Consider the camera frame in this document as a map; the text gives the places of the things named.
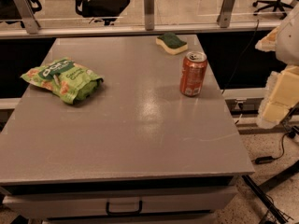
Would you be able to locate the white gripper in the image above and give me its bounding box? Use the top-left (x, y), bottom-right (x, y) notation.
top-left (255, 4), bottom-right (299, 129)

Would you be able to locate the orange soda can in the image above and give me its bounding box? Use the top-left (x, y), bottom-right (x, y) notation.
top-left (179, 51), bottom-right (207, 97)

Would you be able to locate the green and yellow sponge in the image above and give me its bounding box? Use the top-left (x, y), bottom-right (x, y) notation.
top-left (156, 33), bottom-right (188, 55)

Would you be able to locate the black office chair centre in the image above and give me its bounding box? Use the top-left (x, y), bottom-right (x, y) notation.
top-left (75, 0), bottom-right (130, 26)

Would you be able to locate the green chip bag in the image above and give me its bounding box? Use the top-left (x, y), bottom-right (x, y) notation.
top-left (21, 58), bottom-right (104, 105)

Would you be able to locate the black office chair left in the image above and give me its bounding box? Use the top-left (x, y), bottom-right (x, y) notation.
top-left (0, 0), bottom-right (42, 28)

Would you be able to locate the black hanging cable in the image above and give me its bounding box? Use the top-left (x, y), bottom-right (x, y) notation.
top-left (221, 19), bottom-right (260, 95)

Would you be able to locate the metal bracket right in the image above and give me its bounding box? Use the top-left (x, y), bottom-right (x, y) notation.
top-left (217, 0), bottom-right (235, 28)

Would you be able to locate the metal bracket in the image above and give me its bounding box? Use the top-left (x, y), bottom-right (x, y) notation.
top-left (144, 0), bottom-right (154, 31)
top-left (217, 0), bottom-right (235, 28)
top-left (13, 0), bottom-right (39, 35)

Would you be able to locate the grey window ledge rail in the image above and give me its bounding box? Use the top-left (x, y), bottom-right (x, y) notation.
top-left (0, 20), bottom-right (281, 39)

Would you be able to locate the black power adapter with cable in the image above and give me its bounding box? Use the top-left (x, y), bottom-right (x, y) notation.
top-left (253, 132), bottom-right (296, 165)

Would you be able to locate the metal bracket centre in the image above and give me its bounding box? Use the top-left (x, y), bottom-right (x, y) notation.
top-left (144, 0), bottom-right (154, 31)

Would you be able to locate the grey drawer with black handle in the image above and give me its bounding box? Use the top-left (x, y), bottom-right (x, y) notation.
top-left (4, 186), bottom-right (236, 219)

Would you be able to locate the metal bracket left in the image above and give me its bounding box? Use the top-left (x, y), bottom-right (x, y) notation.
top-left (13, 0), bottom-right (39, 35)

